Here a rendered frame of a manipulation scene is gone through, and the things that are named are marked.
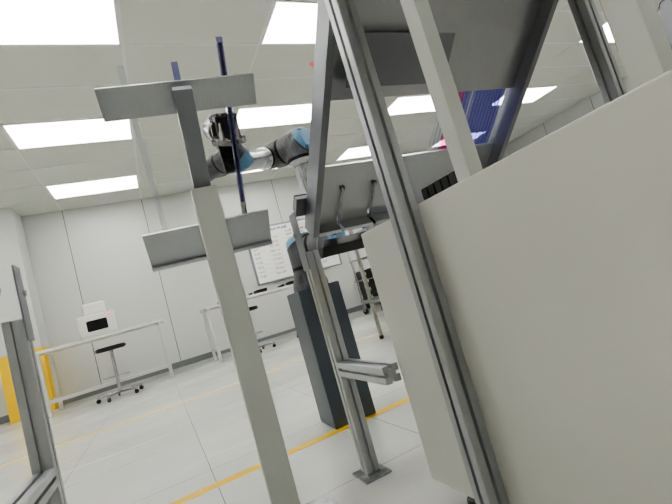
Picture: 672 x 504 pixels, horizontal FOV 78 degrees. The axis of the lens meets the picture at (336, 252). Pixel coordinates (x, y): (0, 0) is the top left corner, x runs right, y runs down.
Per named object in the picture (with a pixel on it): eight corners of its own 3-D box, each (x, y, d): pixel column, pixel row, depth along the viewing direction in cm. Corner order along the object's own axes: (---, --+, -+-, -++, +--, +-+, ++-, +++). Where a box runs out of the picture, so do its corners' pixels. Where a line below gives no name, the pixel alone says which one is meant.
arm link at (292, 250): (302, 268, 186) (294, 239, 187) (327, 259, 179) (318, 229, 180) (286, 270, 176) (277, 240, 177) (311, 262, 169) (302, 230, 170)
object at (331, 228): (319, 237, 123) (309, 224, 128) (483, 200, 151) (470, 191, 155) (319, 233, 122) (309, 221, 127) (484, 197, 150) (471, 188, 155)
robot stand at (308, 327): (320, 421, 176) (286, 295, 181) (358, 406, 184) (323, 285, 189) (336, 430, 160) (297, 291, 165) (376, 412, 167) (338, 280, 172)
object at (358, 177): (315, 229, 124) (311, 223, 126) (479, 194, 152) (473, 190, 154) (320, 170, 112) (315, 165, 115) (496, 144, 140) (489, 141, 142)
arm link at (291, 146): (324, 259, 180) (287, 140, 183) (353, 249, 172) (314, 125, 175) (308, 263, 170) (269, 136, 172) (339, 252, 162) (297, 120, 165)
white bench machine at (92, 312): (82, 341, 571) (74, 309, 575) (117, 332, 593) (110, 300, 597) (80, 340, 539) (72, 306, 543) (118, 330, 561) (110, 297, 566)
